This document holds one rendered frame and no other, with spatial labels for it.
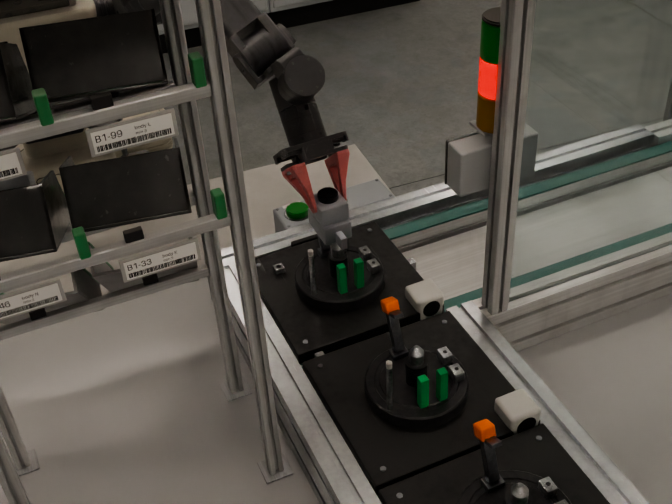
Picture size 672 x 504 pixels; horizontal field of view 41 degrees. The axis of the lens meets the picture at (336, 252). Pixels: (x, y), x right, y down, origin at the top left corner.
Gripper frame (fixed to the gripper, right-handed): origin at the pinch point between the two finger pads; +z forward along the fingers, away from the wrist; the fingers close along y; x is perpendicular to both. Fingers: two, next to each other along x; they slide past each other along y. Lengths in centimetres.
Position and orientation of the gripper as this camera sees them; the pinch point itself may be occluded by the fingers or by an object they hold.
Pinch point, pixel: (328, 202)
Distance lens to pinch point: 133.2
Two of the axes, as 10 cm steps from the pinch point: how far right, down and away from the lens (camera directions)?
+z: 3.1, 9.5, 0.2
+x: -2.8, 0.7, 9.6
